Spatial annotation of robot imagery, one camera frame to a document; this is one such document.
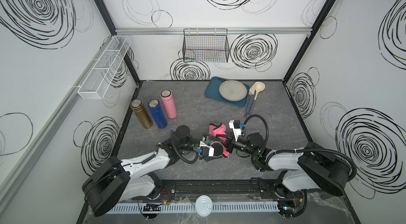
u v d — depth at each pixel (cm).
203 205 65
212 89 114
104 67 72
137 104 81
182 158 51
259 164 65
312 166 45
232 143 68
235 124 69
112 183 41
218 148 65
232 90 115
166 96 84
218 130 74
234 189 75
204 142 63
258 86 113
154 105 81
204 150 57
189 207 64
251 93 109
